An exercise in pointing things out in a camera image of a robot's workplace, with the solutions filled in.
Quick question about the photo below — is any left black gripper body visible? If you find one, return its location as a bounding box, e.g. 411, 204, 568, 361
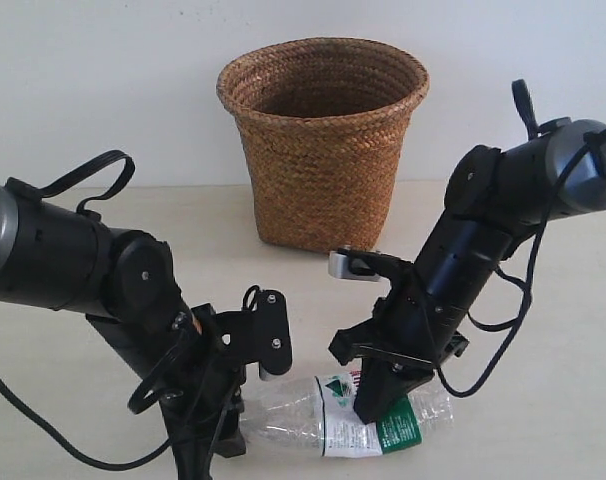
161, 304, 247, 479

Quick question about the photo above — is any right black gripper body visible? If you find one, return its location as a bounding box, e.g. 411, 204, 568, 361
329, 262, 469, 369

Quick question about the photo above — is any clear plastic water bottle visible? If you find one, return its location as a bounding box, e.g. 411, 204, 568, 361
240, 371, 454, 459

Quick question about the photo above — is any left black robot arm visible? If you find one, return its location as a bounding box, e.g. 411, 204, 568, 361
0, 179, 246, 479

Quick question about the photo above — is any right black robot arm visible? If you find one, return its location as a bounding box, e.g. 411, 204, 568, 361
329, 118, 606, 424

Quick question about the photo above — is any woven brown straw basket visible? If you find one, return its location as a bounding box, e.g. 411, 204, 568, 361
216, 37, 430, 253

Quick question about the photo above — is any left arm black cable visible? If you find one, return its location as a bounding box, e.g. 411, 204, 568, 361
0, 149, 254, 480

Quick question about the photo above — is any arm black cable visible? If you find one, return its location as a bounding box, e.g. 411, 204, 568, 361
0, 149, 254, 480
435, 78, 606, 399

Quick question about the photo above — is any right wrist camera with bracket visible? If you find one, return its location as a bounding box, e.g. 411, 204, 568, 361
328, 247, 410, 285

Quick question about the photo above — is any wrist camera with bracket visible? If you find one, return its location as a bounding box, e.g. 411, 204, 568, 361
215, 285, 293, 382
328, 247, 410, 285

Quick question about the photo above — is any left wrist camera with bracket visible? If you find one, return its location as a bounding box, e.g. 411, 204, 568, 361
215, 285, 293, 382

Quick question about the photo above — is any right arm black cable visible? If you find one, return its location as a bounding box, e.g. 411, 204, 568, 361
435, 78, 606, 399

